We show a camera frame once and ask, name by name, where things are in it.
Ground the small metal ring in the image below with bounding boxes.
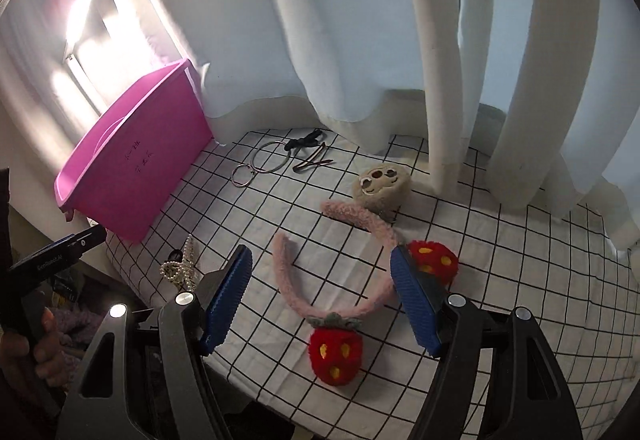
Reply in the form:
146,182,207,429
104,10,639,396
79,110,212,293
231,164,257,189

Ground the person's left hand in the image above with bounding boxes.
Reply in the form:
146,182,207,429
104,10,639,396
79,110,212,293
0,307,66,393

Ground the pink fluffy strawberry headband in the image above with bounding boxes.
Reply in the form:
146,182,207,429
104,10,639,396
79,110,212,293
272,200,460,387

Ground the pink plastic bin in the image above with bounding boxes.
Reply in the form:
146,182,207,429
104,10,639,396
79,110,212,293
54,58,213,243

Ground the pearl hair claw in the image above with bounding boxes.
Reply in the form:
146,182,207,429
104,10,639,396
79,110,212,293
160,235,201,293

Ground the large metal ring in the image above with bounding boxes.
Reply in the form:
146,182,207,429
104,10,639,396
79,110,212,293
251,141,291,177

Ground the black hair tie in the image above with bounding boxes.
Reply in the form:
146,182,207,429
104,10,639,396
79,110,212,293
284,130,323,153

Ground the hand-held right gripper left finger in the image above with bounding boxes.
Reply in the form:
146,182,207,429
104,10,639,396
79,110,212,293
62,244,253,440

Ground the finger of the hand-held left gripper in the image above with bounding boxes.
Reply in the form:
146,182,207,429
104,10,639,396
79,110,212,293
60,225,108,253

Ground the white black checkered cloth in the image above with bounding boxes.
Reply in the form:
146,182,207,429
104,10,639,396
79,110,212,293
87,127,640,440

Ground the purple fuzzy cloth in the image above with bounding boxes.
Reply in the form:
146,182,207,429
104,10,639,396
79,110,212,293
50,305,108,361

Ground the white curtain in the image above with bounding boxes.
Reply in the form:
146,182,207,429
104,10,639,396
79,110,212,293
0,0,640,251

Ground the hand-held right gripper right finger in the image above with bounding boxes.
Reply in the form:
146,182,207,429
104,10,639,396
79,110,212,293
390,245,583,440

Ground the beige plush hair clip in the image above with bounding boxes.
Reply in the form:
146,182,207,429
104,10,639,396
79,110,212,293
351,167,413,223

